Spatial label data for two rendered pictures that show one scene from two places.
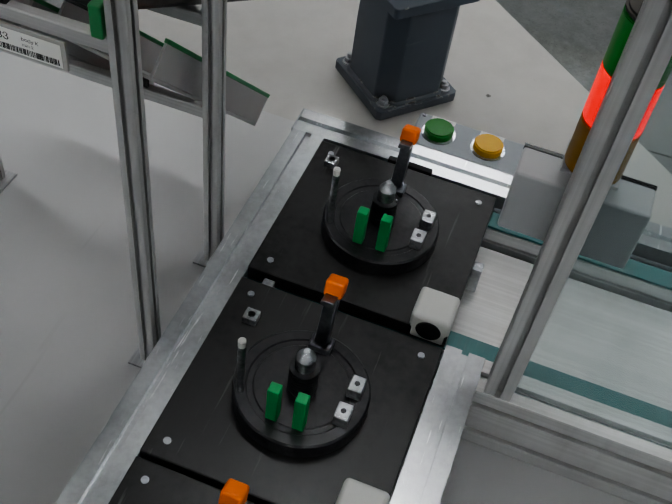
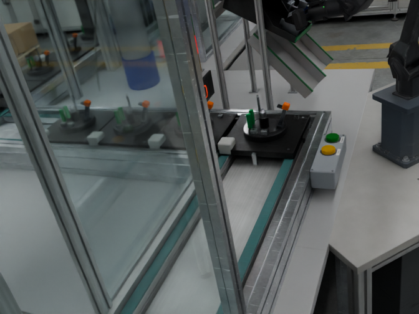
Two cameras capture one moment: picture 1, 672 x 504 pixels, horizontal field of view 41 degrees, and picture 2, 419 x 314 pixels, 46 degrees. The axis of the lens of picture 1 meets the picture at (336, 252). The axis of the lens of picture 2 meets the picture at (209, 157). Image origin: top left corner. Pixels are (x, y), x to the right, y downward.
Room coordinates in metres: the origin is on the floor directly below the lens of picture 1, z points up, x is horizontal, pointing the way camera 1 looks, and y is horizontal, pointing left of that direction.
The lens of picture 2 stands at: (0.89, -1.45, 1.75)
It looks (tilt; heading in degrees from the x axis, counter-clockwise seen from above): 31 degrees down; 104
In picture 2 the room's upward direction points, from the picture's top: 11 degrees counter-clockwise
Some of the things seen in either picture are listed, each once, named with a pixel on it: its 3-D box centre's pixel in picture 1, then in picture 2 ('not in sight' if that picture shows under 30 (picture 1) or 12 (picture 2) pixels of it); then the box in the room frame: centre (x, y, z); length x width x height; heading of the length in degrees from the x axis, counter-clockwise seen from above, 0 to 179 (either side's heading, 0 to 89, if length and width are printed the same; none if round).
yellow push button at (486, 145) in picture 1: (487, 148); (328, 151); (0.94, -0.18, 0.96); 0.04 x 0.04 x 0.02
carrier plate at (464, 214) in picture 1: (378, 235); (265, 134); (0.75, -0.05, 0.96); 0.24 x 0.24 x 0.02; 76
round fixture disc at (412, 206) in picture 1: (380, 224); (265, 128); (0.75, -0.05, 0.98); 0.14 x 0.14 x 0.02
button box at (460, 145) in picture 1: (482, 164); (328, 159); (0.94, -0.18, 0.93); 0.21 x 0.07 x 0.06; 76
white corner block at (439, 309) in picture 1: (433, 316); (226, 146); (0.63, -0.12, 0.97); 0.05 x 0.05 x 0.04; 76
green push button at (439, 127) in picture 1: (438, 132); (332, 138); (0.95, -0.11, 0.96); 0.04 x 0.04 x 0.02
